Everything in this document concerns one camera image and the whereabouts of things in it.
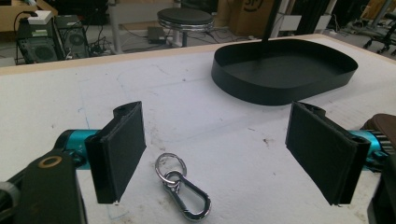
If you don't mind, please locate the office chair base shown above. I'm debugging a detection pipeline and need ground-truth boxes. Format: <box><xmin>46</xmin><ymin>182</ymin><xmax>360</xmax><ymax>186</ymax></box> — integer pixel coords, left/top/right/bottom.
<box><xmin>361</xmin><ymin>12</ymin><xmax>396</xmax><ymax>56</ymax></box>

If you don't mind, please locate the bundle of black cables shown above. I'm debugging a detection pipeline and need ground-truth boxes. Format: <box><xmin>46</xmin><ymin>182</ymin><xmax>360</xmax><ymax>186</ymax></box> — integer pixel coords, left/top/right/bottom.
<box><xmin>89</xmin><ymin>24</ymin><xmax>114</xmax><ymax>58</ymax></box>

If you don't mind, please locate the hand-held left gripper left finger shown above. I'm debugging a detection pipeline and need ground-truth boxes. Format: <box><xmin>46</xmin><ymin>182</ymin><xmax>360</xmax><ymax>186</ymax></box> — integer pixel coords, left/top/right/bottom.
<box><xmin>84</xmin><ymin>101</ymin><xmax>148</xmax><ymax>205</ymax></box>

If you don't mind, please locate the small black box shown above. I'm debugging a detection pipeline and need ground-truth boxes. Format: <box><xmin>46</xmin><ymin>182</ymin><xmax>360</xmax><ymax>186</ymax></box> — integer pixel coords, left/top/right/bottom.
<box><xmin>146</xmin><ymin>26</ymin><xmax>168</xmax><ymax>45</ymax></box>

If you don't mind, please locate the round black stool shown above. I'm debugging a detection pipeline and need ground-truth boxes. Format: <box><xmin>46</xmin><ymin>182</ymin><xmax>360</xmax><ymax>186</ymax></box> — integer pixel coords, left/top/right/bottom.
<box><xmin>156</xmin><ymin>7</ymin><xmax>216</xmax><ymax>49</ymax></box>

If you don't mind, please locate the black oval tray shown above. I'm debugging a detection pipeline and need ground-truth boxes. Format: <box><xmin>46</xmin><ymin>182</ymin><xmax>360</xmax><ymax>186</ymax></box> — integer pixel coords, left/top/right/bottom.
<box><xmin>210</xmin><ymin>38</ymin><xmax>360</xmax><ymax>106</ymax></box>

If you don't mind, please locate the white box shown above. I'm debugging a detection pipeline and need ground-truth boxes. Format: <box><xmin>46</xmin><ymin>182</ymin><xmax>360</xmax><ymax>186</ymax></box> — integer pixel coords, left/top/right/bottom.
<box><xmin>26</xmin><ymin>9</ymin><xmax>54</xmax><ymax>25</ymax></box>

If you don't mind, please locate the white table leg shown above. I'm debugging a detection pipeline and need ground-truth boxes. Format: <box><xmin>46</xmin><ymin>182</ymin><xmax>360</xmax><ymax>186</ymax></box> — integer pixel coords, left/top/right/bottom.
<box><xmin>106</xmin><ymin>0</ymin><xmax>125</xmax><ymax>54</ymax></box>

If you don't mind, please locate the silver carabiner with key rings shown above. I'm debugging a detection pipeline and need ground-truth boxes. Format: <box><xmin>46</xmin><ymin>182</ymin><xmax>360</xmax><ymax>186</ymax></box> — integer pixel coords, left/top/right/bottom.
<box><xmin>154</xmin><ymin>151</ymin><xmax>213</xmax><ymax>222</ymax></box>

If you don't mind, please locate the cardboard box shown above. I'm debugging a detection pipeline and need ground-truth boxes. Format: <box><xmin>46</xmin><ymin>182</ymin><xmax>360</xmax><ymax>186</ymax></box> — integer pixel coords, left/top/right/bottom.
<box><xmin>228</xmin><ymin>0</ymin><xmax>276</xmax><ymax>38</ymax></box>

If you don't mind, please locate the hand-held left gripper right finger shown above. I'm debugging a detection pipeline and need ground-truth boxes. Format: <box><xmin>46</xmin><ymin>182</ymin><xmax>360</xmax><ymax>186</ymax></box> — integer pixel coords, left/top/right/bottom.
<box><xmin>285</xmin><ymin>101</ymin><xmax>372</xmax><ymax>206</ymax></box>

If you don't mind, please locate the black metal pole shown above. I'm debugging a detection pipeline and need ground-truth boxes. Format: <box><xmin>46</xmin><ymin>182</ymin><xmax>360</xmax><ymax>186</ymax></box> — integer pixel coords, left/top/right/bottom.
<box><xmin>261</xmin><ymin>0</ymin><xmax>283</xmax><ymax>43</ymax></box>

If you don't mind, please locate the dark brown rounded object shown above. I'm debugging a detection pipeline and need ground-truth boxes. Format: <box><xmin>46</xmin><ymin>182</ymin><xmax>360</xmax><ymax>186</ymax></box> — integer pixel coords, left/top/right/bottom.
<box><xmin>361</xmin><ymin>113</ymin><xmax>396</xmax><ymax>148</ymax></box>

